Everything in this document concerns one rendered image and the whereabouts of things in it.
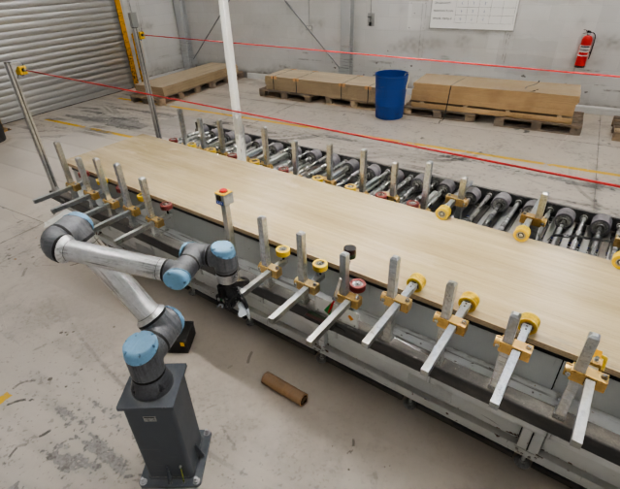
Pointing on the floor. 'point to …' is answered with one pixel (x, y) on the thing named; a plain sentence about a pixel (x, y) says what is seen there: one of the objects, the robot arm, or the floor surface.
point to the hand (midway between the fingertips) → (237, 312)
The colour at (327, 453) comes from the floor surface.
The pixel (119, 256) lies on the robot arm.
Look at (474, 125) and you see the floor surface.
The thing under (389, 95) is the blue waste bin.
